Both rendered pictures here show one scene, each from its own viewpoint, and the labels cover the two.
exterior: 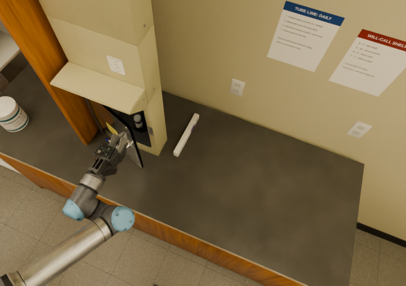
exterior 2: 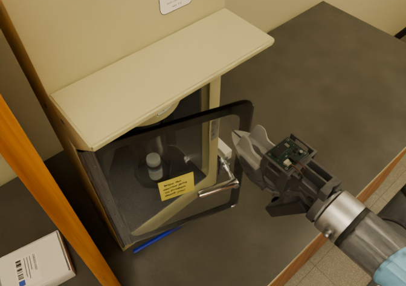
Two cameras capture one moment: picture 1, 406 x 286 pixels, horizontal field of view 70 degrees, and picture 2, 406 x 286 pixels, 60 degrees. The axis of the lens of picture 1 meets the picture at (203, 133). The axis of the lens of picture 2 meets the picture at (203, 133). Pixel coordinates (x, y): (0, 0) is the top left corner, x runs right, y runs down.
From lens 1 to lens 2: 0.93 m
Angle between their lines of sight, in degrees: 32
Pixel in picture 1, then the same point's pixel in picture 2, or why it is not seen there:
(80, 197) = (389, 233)
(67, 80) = (111, 109)
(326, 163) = (310, 24)
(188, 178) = not seen: hidden behind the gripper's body
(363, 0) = not seen: outside the picture
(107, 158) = (308, 153)
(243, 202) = (334, 111)
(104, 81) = (166, 51)
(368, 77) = not seen: outside the picture
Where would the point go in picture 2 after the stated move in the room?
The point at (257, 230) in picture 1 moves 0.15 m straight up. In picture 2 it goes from (375, 113) to (394, 81)
